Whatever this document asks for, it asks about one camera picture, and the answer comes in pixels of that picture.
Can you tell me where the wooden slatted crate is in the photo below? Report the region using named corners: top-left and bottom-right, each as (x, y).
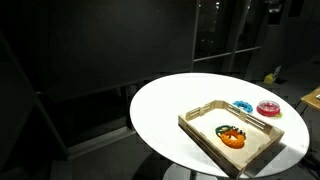
top-left (177, 99), bottom-right (286, 180)

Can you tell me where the blue ring with holes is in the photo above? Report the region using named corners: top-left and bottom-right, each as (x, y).
top-left (232, 100), bottom-right (254, 114)

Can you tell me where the orange bumpy ring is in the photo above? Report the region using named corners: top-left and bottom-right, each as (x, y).
top-left (219, 130), bottom-right (247, 150)

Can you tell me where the white table pedestal base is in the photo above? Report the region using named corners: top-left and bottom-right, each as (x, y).
top-left (162, 162), bottom-right (218, 180)

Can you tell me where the red bumpy ring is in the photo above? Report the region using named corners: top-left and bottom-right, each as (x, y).
top-left (256, 105), bottom-right (282, 118)

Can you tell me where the white card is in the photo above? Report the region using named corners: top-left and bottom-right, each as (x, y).
top-left (272, 65), bottom-right (282, 80)

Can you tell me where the wooden side table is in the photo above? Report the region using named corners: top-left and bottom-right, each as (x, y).
top-left (300, 85), bottom-right (320, 112)

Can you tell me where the dark green toothed ring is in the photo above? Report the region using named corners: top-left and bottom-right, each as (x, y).
top-left (215, 124), bottom-right (247, 138)

